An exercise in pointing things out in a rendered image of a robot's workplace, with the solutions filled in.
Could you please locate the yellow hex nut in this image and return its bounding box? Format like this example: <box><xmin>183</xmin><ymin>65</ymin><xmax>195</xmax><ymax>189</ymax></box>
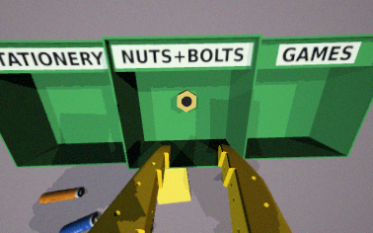
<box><xmin>178</xmin><ymin>90</ymin><xmax>196</xmax><ymax>112</ymax></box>

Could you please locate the blue battery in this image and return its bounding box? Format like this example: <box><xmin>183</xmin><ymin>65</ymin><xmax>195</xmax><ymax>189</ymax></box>
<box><xmin>59</xmin><ymin>211</ymin><xmax>102</xmax><ymax>233</ymax></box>

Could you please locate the yellow block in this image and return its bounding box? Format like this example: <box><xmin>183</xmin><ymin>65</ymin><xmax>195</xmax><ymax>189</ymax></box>
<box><xmin>157</xmin><ymin>168</ymin><xmax>190</xmax><ymax>204</ymax></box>

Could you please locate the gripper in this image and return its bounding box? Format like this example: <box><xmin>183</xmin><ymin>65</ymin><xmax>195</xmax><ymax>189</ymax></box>
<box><xmin>88</xmin><ymin>144</ymin><xmax>292</xmax><ymax>233</ymax></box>

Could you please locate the green rack of bins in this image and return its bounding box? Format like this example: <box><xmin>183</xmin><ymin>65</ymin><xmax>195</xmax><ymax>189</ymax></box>
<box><xmin>0</xmin><ymin>34</ymin><xmax>373</xmax><ymax>170</ymax></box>

